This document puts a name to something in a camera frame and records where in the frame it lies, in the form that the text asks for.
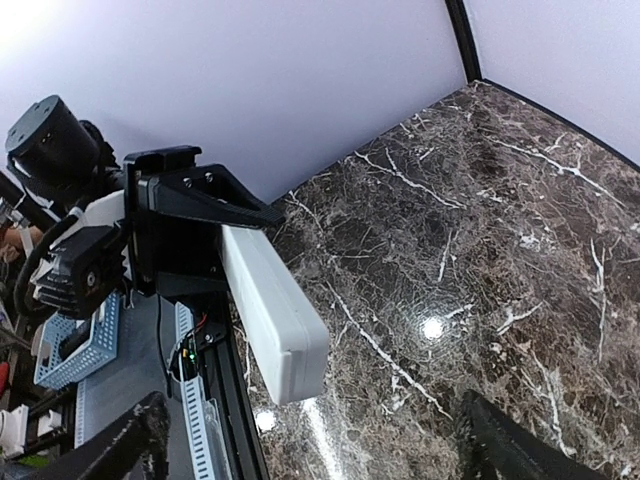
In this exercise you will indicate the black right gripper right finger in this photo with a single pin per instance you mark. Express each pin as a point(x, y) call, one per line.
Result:
point(491, 445)

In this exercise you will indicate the white remote control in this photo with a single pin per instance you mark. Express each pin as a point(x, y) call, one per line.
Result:
point(287, 336)

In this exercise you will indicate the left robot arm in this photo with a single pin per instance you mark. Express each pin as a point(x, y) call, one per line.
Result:
point(62, 176)

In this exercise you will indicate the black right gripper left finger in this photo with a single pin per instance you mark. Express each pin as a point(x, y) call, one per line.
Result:
point(138, 436)

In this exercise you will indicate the black right corner post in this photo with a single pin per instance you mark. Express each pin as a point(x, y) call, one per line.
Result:
point(464, 37)

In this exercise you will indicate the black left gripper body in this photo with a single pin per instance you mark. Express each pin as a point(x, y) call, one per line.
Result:
point(153, 237)

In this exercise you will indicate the black front rail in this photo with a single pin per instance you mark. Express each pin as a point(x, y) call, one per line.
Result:
point(225, 389)

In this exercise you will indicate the white slotted cable duct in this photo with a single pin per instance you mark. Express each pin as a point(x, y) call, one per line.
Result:
point(199, 415)

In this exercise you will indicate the blue perforated basket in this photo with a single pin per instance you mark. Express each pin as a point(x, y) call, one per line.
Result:
point(70, 350)

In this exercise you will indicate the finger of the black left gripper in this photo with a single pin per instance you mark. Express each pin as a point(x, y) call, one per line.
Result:
point(210, 194)
point(172, 285)

